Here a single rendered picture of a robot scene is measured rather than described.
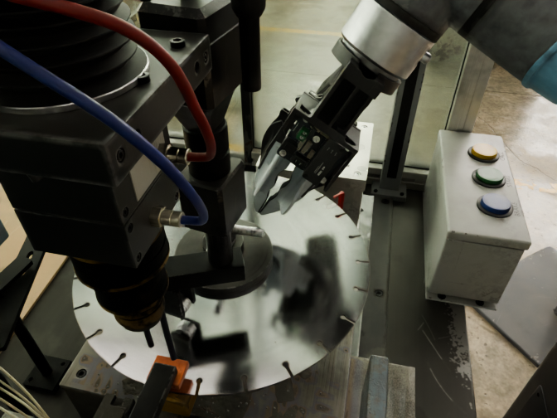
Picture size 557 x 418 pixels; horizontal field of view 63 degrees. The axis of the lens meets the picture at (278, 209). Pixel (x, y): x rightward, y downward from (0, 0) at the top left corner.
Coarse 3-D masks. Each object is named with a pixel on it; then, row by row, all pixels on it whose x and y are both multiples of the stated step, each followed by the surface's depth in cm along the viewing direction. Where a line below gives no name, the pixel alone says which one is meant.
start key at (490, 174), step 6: (480, 168) 72; (486, 168) 72; (492, 168) 72; (480, 174) 71; (486, 174) 71; (492, 174) 71; (498, 174) 71; (480, 180) 71; (486, 180) 70; (492, 180) 70; (498, 180) 70
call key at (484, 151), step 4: (476, 144) 77; (480, 144) 77; (484, 144) 77; (488, 144) 77; (472, 148) 77; (476, 148) 76; (480, 148) 76; (484, 148) 76; (488, 148) 76; (492, 148) 76; (472, 152) 76; (476, 152) 76; (480, 152) 76; (484, 152) 76; (488, 152) 76; (492, 152) 76; (496, 152) 76; (476, 156) 76; (480, 156) 75; (484, 156) 75; (488, 156) 75; (492, 156) 75
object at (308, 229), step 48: (288, 240) 54; (336, 240) 54; (288, 288) 48; (336, 288) 48; (96, 336) 44; (144, 336) 44; (192, 336) 44; (240, 336) 44; (288, 336) 44; (336, 336) 44; (192, 384) 40; (240, 384) 40
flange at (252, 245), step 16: (240, 224) 54; (192, 240) 52; (240, 240) 50; (256, 240) 52; (256, 256) 50; (272, 256) 51; (256, 272) 49; (208, 288) 47; (224, 288) 47; (240, 288) 48
